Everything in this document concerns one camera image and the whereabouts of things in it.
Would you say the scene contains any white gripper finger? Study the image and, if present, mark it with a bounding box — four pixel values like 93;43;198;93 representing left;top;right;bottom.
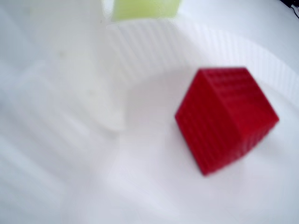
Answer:
30;0;126;140

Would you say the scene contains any red cube block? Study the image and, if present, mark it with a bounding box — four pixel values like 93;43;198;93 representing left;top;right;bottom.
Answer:
174;66;280;177

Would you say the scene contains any pale yellow foam block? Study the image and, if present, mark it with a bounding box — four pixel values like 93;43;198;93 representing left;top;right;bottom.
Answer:
110;0;183;23

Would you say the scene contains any white disposable plate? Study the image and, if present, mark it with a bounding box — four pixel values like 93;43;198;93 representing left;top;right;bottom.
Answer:
0;17;299;224

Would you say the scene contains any thin black cable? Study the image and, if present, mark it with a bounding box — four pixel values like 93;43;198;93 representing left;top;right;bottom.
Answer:
288;0;299;18

